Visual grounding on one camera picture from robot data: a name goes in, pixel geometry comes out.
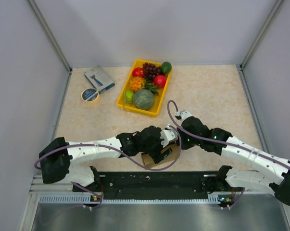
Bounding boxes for brown cardboard box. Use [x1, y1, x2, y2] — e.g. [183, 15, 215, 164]
[141, 144, 179, 168]

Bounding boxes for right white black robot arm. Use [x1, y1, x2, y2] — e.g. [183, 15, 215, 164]
[176, 111, 290, 206]

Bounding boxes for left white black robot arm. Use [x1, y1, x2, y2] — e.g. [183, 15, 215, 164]
[38, 126, 178, 191]

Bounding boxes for blue razor package box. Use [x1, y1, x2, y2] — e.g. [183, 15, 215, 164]
[84, 65, 115, 94]

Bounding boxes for yellow plastic tray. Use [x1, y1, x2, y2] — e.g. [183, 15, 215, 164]
[116, 59, 172, 117]

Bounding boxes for green round melon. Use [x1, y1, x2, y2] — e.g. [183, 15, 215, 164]
[133, 89, 155, 110]

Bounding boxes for small green lime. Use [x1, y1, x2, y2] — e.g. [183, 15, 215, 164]
[125, 90, 135, 103]

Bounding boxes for red pomegranate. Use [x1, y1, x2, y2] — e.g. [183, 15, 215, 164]
[153, 75, 167, 88]

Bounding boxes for orange pineapple with leaves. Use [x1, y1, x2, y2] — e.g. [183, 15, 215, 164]
[129, 77, 159, 95]

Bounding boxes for green avocado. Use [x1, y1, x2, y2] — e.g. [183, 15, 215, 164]
[161, 62, 172, 74]

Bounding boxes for dark purple grape bunch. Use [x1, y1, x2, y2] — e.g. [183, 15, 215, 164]
[142, 63, 162, 82]

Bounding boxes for red apple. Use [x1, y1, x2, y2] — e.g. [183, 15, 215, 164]
[132, 67, 145, 78]

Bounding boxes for beige masking tape roll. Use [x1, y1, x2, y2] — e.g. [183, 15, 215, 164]
[81, 88, 100, 104]

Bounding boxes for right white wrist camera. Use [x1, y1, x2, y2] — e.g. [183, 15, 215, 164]
[175, 110, 192, 122]

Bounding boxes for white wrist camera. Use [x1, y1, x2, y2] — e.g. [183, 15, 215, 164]
[175, 110, 192, 122]
[160, 124, 178, 147]

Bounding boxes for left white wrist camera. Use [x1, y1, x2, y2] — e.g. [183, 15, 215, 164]
[160, 124, 178, 147]

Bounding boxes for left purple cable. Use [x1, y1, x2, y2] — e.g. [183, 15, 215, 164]
[34, 126, 183, 210]

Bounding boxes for aluminium front rail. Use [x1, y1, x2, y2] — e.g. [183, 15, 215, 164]
[30, 168, 290, 207]

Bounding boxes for right aluminium frame post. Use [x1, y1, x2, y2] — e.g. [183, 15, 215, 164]
[240, 0, 285, 71]

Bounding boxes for aluminium frame post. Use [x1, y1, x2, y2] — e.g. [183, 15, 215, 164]
[26, 0, 72, 74]
[240, 0, 285, 71]

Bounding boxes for left aluminium frame post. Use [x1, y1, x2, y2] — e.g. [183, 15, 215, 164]
[26, 0, 72, 74]

